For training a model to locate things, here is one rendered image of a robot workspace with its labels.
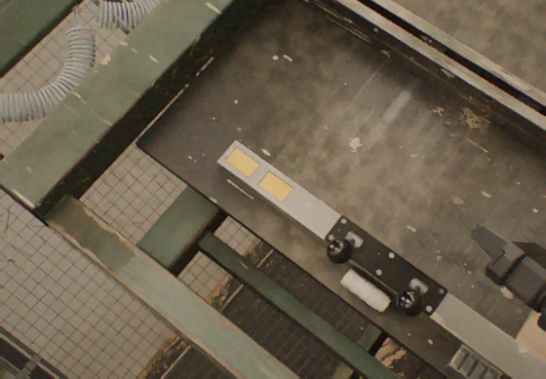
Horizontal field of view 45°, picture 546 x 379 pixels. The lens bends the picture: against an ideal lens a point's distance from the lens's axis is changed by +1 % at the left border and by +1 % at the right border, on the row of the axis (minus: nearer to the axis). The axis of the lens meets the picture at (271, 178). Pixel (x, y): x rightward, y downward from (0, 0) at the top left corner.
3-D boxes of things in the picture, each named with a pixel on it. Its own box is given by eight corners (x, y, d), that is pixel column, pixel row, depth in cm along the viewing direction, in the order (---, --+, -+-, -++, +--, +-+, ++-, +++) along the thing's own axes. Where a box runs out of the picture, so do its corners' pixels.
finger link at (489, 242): (483, 219, 90) (519, 248, 86) (468, 238, 91) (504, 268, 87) (477, 218, 88) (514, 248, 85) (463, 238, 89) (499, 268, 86)
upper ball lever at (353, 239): (358, 255, 105) (340, 272, 92) (338, 242, 106) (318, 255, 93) (371, 237, 104) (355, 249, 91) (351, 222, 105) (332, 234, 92)
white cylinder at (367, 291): (338, 284, 106) (379, 315, 104) (340, 281, 104) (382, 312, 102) (349, 270, 107) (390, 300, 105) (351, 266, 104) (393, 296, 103)
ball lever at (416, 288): (421, 302, 102) (412, 325, 89) (401, 287, 103) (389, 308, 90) (436, 283, 101) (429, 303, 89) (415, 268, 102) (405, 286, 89)
